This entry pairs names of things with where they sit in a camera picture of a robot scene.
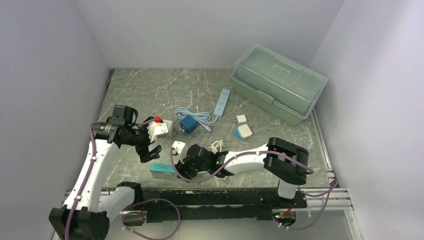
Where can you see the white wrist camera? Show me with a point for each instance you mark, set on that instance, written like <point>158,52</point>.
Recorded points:
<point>156,129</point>
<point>179,149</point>

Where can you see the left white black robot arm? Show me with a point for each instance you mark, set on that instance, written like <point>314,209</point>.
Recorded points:
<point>83,215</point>

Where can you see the teal power strip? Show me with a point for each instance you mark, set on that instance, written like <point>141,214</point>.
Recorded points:
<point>159,170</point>

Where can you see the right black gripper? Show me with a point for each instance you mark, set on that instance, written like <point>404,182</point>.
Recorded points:
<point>182,168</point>

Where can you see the green plastic toolbox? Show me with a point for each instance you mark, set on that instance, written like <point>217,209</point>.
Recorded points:
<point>278,84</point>

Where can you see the white cube socket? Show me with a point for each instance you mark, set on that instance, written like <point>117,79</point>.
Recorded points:
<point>169,124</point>

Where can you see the blue cube adapter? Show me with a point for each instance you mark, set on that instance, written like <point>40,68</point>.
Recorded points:
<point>188,124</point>

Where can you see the light blue power strip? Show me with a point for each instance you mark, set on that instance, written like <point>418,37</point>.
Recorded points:
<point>205,119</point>

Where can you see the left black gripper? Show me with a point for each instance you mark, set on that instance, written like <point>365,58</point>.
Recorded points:
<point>154,153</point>

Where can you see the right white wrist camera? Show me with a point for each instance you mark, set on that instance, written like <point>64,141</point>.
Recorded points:
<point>179,149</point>

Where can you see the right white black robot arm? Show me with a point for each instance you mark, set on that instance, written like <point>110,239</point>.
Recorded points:
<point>285,160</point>

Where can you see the white blue charger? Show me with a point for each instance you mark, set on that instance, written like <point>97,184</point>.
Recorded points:
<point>243,131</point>

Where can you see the black base frame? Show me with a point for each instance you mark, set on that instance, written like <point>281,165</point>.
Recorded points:
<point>260,203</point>

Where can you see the small white charger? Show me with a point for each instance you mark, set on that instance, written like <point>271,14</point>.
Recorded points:
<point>241,119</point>

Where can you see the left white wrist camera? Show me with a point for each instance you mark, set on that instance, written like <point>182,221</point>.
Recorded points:
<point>156,129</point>

